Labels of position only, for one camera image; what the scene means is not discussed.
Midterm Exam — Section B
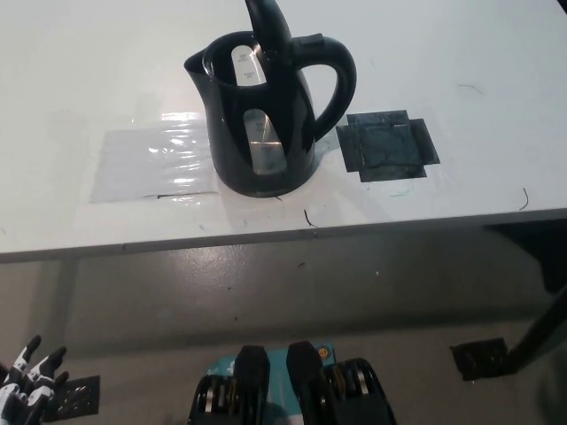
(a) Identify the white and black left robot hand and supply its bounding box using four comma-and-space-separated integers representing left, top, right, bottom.
0, 335, 71, 425

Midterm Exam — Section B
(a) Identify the black electric kettle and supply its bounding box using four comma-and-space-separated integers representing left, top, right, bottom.
183, 0, 358, 199

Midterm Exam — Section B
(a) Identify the black floor marker patch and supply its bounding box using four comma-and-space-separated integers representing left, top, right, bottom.
43, 375, 101, 421
449, 336, 510, 383

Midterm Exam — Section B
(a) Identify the clear tape patch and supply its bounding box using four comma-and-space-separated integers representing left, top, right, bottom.
88, 112, 221, 205

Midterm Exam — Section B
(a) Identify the black tape patch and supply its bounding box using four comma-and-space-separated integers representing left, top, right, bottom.
335, 109, 440, 182

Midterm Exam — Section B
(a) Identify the black metal table frame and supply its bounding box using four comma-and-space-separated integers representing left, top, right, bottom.
482, 220, 567, 377

